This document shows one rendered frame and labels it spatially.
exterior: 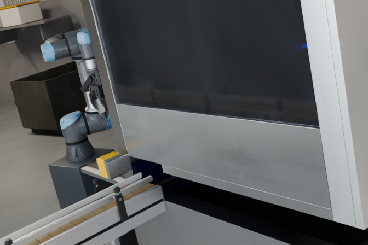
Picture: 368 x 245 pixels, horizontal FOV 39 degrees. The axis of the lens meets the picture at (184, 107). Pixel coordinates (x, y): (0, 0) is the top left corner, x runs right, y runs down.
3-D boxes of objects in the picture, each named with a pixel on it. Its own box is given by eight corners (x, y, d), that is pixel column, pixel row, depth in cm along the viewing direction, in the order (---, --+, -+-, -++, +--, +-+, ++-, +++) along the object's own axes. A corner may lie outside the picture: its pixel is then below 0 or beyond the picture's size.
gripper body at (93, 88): (100, 100, 208) (92, 71, 205) (90, 99, 215) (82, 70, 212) (116, 94, 212) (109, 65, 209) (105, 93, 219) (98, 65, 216)
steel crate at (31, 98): (127, 109, 697) (114, 57, 680) (64, 139, 617) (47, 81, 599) (84, 109, 752) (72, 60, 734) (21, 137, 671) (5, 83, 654)
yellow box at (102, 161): (127, 172, 186) (122, 153, 184) (110, 180, 182) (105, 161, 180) (116, 169, 192) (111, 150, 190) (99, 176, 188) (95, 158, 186)
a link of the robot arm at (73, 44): (65, 37, 221) (67, 39, 210) (91, 31, 223) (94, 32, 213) (70, 55, 223) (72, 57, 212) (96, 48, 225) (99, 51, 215)
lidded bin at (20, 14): (44, 18, 740) (39, -1, 733) (21, 24, 711) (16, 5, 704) (24, 22, 770) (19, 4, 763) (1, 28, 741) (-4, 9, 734)
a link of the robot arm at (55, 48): (38, 38, 256) (38, 40, 209) (60, 33, 258) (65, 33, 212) (44, 62, 258) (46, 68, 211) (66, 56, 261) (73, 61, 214)
